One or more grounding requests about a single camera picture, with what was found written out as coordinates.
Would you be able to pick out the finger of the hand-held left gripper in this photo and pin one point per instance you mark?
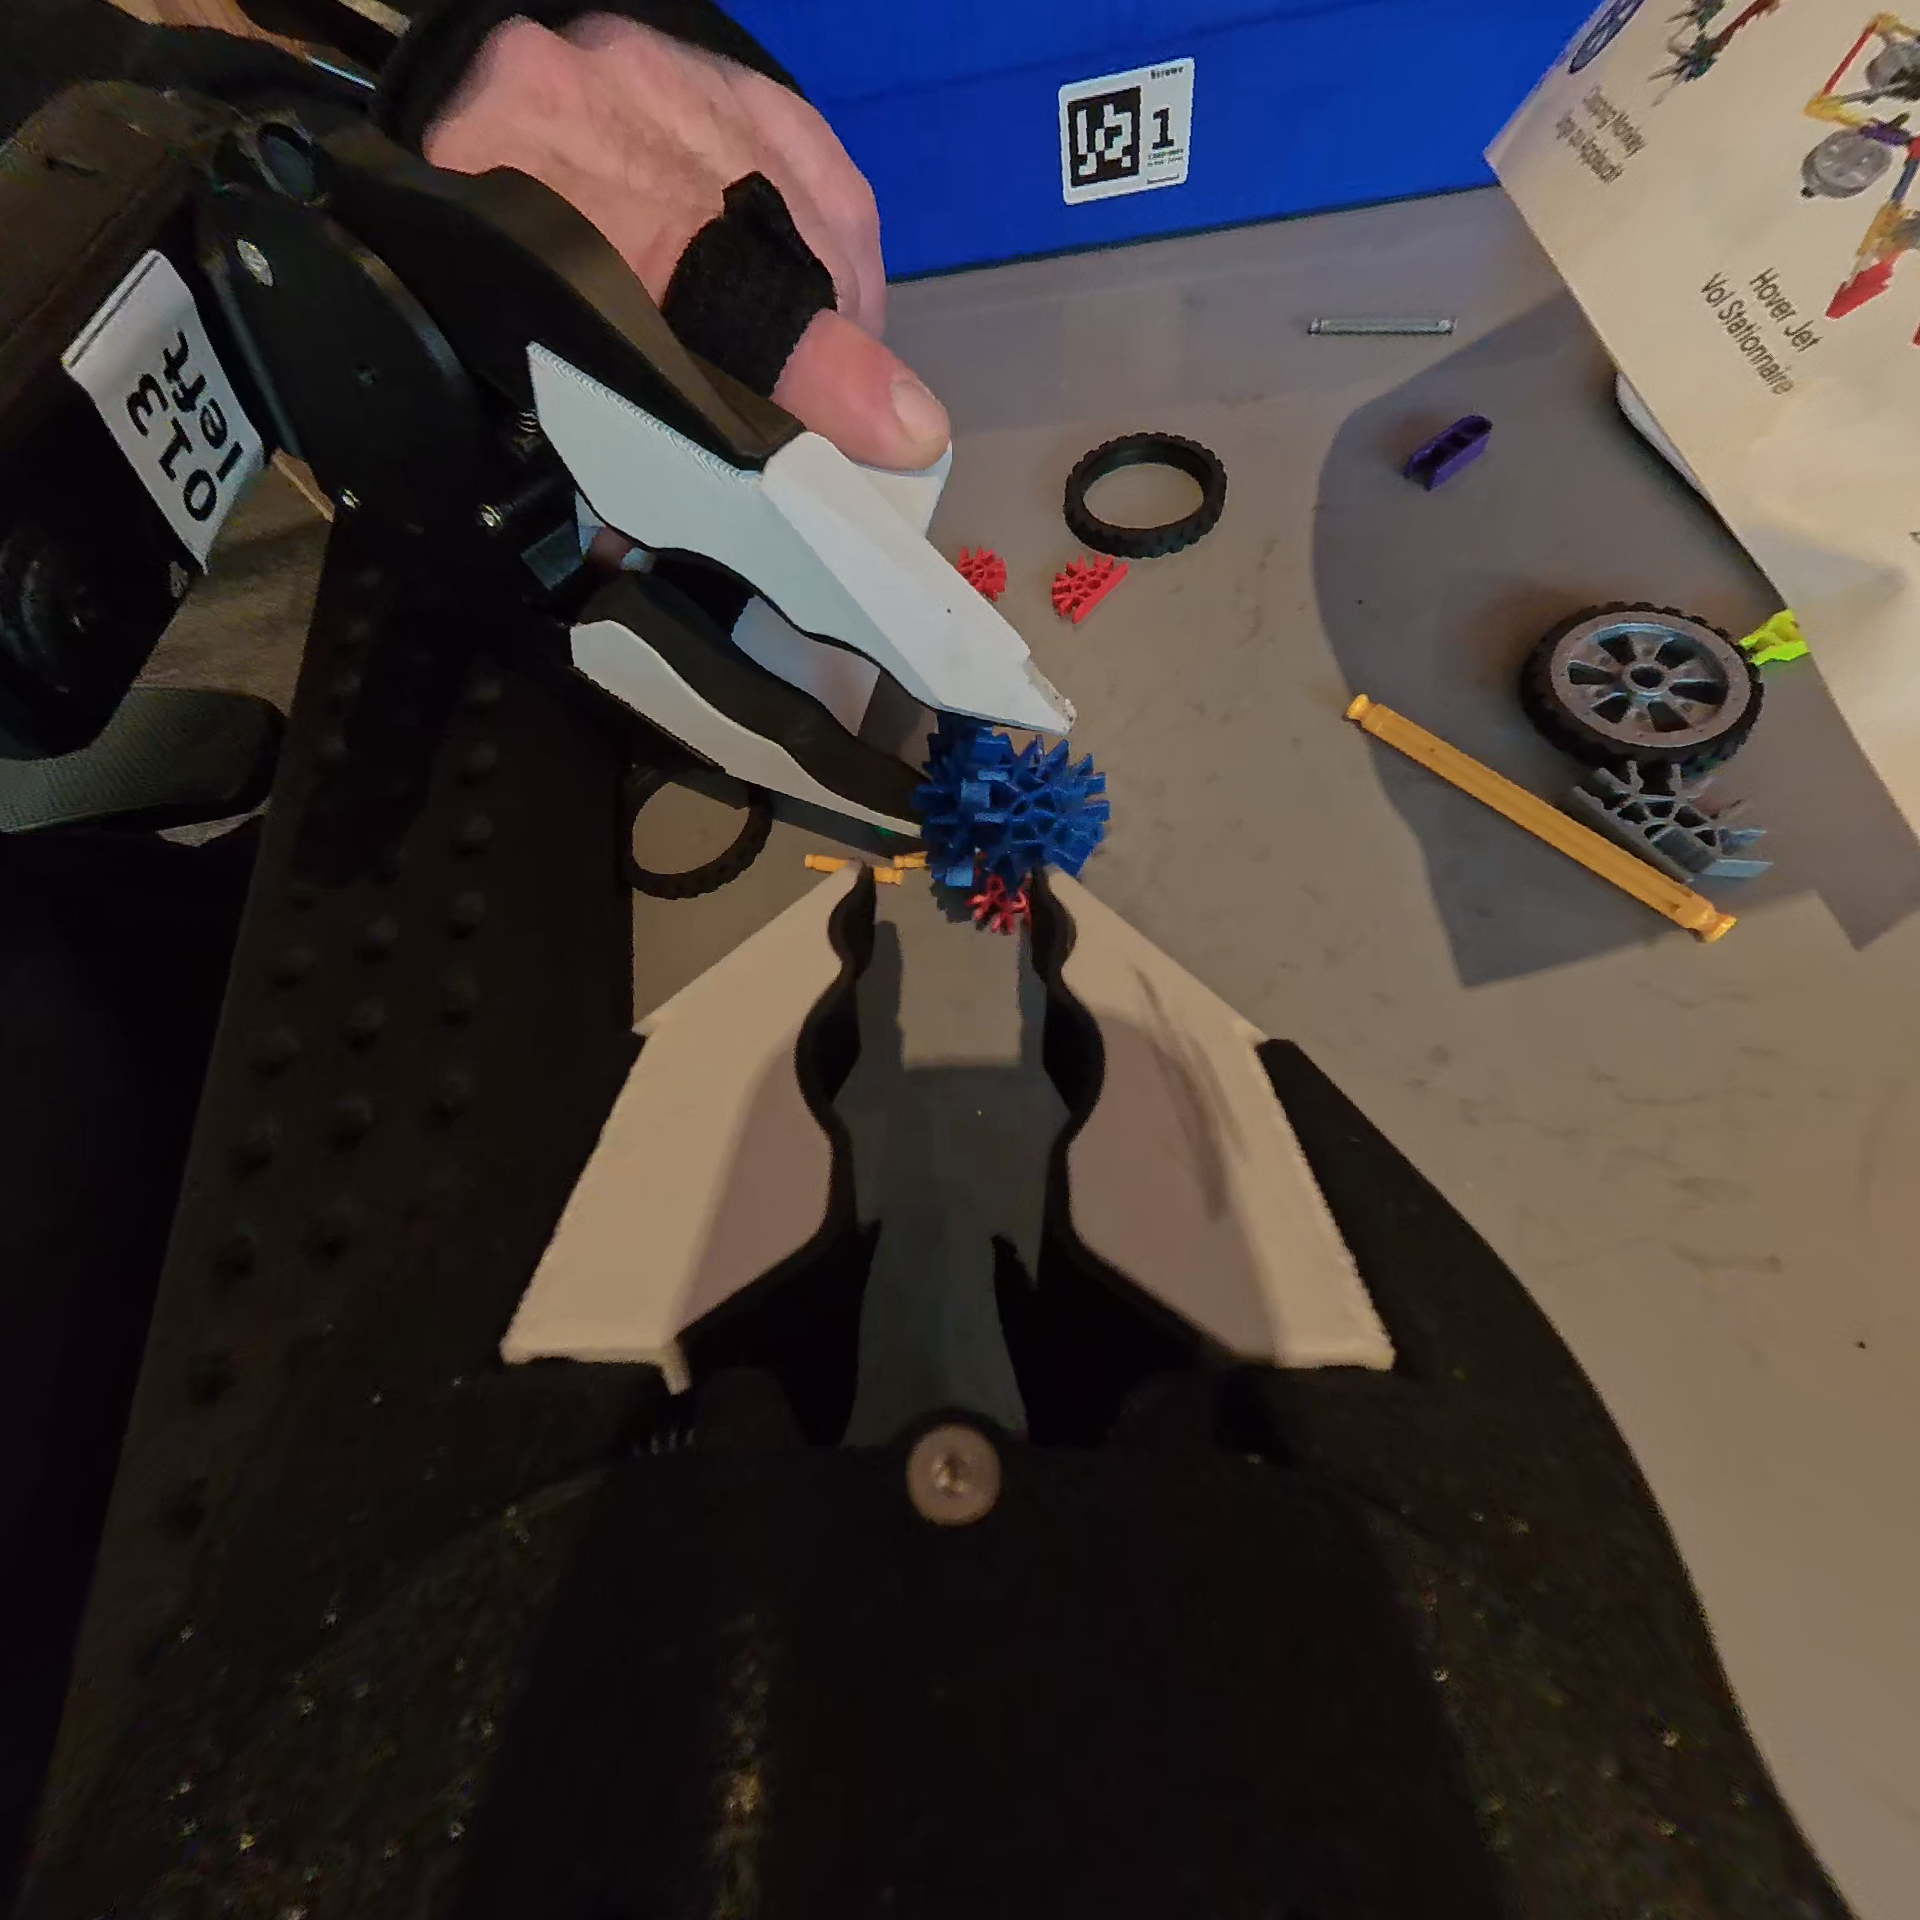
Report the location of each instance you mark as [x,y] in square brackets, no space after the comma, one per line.
[674,675]
[839,555]

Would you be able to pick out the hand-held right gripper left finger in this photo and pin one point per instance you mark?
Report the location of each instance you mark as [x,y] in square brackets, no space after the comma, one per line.
[674,1184]

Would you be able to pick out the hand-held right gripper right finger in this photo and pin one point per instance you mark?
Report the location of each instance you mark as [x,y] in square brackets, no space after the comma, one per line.
[1245,1201]

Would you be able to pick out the blue snowflake connector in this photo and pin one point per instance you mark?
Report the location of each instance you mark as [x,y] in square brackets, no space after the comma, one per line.
[1037,810]
[960,781]

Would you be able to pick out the person's left hand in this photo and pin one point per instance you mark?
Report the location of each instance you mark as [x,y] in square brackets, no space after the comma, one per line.
[629,135]

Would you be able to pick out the red fan connector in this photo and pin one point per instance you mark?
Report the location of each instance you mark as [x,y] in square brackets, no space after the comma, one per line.
[1088,587]
[998,905]
[984,573]

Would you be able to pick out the short yellow rod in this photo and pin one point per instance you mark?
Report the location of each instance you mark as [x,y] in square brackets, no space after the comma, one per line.
[839,865]

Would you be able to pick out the long yellow rod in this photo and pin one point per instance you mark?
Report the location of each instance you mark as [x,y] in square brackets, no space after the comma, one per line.
[1529,818]

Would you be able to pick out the grey fan connector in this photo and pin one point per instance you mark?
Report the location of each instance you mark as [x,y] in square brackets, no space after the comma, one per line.
[1658,818]

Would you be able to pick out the thin grey rod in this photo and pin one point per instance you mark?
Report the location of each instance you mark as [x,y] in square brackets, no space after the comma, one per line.
[1382,325]

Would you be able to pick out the purple connector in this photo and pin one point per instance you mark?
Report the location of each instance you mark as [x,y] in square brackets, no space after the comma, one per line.
[1447,451]

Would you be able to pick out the black wheel with grey hub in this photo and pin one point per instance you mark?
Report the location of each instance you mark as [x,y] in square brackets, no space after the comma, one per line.
[1642,681]

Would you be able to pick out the blue plastic bin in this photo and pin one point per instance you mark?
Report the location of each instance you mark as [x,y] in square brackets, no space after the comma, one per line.
[1320,106]

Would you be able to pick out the lime green connector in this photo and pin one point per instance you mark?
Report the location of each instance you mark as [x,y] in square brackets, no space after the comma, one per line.
[1778,638]

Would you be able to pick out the toy model picture sheet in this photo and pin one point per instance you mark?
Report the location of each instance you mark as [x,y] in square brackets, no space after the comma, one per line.
[1769,451]

